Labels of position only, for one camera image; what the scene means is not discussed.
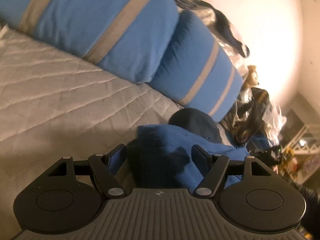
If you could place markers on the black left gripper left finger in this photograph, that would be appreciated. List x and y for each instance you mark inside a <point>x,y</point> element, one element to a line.
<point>104,168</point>

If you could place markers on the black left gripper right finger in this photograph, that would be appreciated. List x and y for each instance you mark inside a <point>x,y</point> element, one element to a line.
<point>213,169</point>

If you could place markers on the blue and navy fleece garment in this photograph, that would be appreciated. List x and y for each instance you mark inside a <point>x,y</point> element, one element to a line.
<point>160,155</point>

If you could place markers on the dark clothes pile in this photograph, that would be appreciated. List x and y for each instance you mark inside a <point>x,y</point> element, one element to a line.
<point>246,126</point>

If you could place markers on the white quilted bedspread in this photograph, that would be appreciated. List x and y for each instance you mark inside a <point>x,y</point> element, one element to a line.
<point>54,105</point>

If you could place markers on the tan plush toy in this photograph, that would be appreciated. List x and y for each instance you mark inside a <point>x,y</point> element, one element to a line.
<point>251,79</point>

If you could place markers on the blue pillow with grey stripes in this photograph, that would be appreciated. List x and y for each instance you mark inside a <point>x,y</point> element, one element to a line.
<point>125,37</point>

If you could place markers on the white wire shelf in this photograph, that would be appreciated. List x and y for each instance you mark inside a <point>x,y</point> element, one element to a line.
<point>303,154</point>

